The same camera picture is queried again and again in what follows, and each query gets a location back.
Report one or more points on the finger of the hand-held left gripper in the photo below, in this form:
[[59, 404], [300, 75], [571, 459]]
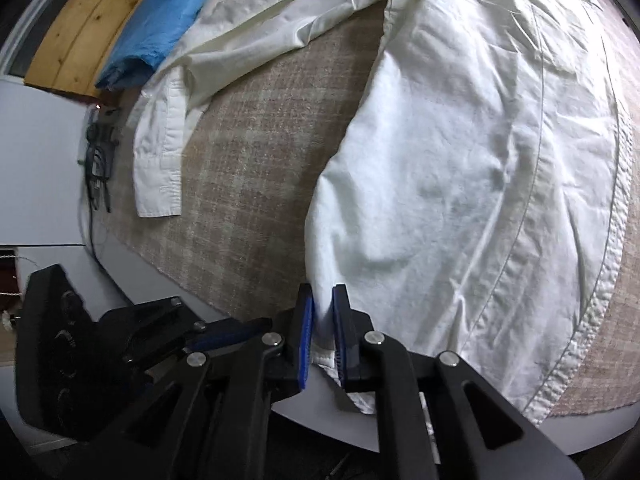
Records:
[[150, 325], [225, 337]]

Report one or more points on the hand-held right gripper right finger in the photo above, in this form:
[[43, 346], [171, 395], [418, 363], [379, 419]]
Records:
[[340, 340]]

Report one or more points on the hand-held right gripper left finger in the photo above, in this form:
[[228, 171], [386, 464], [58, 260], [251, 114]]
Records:
[[305, 345]]

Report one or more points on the white shirt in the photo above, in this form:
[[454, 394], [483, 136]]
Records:
[[450, 160]]

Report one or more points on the beige plaid mat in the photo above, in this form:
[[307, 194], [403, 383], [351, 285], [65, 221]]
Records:
[[250, 160]]

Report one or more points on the wooden board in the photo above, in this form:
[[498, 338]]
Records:
[[75, 35]]

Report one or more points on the blue cloth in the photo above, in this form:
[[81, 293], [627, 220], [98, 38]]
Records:
[[160, 20]]

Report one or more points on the white window frame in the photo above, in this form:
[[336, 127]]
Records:
[[30, 15]]

